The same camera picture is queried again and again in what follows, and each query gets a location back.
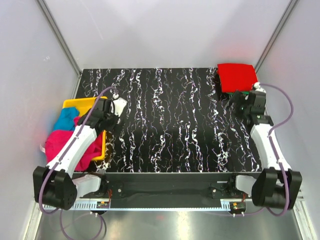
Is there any red t-shirt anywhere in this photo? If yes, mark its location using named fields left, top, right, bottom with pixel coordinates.
left=217, top=63, right=258, bottom=93

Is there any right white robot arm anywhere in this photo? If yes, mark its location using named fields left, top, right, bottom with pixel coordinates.
left=225, top=90, right=303, bottom=211

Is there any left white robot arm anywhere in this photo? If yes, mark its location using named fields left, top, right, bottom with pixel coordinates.
left=32, top=97, right=128, bottom=210

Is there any folded green t-shirt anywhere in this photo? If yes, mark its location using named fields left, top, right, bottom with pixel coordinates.
left=227, top=91, right=249, bottom=96

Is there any yellow plastic bin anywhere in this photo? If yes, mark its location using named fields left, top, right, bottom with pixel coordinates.
left=62, top=97, right=107, bottom=161

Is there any blue t-shirt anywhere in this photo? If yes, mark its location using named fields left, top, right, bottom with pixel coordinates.
left=53, top=106, right=80, bottom=131

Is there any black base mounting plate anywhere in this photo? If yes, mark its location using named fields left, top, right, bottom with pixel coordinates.
left=47, top=171, right=291, bottom=210

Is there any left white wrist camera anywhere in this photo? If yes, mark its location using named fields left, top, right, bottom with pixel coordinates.
left=111, top=93, right=128, bottom=117

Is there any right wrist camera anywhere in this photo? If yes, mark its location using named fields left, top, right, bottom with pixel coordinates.
left=250, top=82, right=266, bottom=108

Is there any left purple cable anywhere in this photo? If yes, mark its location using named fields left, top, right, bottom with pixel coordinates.
left=38, top=86, right=118, bottom=240

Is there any front aluminium rail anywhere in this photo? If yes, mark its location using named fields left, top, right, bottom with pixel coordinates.
left=33, top=181, right=305, bottom=211

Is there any right aluminium frame post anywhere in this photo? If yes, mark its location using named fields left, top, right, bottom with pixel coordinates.
left=254, top=0, right=300, bottom=73

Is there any aluminium frame post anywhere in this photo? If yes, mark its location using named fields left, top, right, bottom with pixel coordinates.
left=36, top=0, right=83, bottom=76
left=254, top=0, right=300, bottom=73

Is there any left aluminium frame post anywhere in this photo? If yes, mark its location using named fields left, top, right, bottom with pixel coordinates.
left=36, top=0, right=83, bottom=76

